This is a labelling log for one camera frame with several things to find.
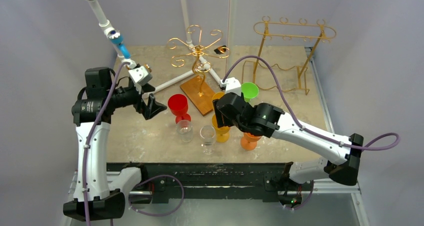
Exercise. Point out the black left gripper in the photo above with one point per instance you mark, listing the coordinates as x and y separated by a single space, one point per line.
152 107

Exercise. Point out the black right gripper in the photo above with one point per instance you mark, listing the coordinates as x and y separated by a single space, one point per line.
220 115

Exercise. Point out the yellow wine glass front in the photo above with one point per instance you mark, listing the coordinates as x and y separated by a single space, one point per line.
222 133

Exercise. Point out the yellow wine glass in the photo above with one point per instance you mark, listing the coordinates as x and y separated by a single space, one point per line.
216 97
222 133

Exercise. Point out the gold wire wine glass rack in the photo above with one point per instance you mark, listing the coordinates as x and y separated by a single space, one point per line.
290 45

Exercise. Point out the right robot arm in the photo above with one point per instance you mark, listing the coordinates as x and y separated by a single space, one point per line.
339 157

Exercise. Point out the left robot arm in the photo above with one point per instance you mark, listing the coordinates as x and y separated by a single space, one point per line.
96 198

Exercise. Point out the yellow wine glass rear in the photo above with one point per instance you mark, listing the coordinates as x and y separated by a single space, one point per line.
216 97

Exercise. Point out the green plastic wine glass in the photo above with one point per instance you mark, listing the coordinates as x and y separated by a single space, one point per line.
250 91

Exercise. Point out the red plastic wine glass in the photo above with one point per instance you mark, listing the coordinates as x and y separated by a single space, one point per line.
178 105

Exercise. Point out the clear wine glass middle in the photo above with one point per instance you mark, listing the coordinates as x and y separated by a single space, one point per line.
208 136

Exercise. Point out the clear wine glass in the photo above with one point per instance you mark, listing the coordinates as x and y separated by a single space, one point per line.
184 129
208 136

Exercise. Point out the orange plastic wine glass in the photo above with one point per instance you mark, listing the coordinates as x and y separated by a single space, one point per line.
249 141

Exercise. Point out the clear wine glass left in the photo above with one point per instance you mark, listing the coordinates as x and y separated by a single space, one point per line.
184 129

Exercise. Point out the wooden base board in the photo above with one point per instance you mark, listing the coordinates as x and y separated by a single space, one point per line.
199 93

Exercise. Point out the black orange small clip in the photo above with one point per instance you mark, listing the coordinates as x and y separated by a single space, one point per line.
221 50

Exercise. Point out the gold scroll glass tree stand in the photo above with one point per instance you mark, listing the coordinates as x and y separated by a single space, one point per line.
198 51

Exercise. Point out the orange faucet handle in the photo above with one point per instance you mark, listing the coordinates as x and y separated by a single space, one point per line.
147 67

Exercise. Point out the blue faucet handle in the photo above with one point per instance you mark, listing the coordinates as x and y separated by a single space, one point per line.
117 39

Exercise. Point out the black table front rail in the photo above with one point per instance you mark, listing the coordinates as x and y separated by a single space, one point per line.
213 181

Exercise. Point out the white PVC pipe frame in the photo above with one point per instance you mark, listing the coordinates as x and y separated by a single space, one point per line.
106 27

